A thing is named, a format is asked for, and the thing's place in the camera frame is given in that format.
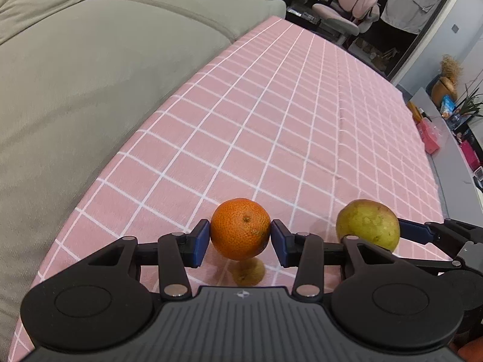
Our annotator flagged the blue packet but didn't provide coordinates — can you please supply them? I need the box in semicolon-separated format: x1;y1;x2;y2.
440;95;457;118

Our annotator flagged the grey low cabinet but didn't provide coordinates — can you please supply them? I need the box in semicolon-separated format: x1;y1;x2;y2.
400;87;483;234

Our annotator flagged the green yellow pear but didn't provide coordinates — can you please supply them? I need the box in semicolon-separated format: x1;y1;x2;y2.
336;200;401;252

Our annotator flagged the brown longan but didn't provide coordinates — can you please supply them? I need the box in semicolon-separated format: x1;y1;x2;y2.
232;258;266;287

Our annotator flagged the pink office chair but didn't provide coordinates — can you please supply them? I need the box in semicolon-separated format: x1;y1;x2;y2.
312;0;380;46

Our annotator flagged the pink checkered tablecloth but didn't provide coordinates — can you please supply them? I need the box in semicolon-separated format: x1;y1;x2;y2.
8;16;444;362

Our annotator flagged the magenta box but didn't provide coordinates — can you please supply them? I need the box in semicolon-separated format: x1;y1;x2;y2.
461;139;483;167

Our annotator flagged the orange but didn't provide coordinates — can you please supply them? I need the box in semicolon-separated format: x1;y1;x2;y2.
456;341;483;362
210;198;272;261

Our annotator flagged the pink box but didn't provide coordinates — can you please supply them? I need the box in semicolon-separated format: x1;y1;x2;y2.
417;117;444;154

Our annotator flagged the brown round vase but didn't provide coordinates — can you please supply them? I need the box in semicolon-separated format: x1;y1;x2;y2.
431;76;458;108

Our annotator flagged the orange bag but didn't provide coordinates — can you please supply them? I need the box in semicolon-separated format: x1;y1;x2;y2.
407;101;423;123

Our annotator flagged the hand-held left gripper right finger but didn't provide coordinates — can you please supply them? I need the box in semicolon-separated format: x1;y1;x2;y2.
271;219;401;298

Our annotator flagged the green leafy plant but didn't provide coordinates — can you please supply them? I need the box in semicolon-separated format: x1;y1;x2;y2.
455;83;483;119

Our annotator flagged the grey fabric sofa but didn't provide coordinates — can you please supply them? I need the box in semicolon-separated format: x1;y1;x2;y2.
0;0;287;344

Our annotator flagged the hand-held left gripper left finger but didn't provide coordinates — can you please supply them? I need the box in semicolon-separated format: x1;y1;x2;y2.
77;219;210;298

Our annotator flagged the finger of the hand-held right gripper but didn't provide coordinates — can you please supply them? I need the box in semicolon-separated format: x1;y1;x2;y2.
389;248;469;273
397;219;483;247

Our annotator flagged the dried plant bunch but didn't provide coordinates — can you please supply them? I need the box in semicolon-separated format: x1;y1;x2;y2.
440;55;464;84

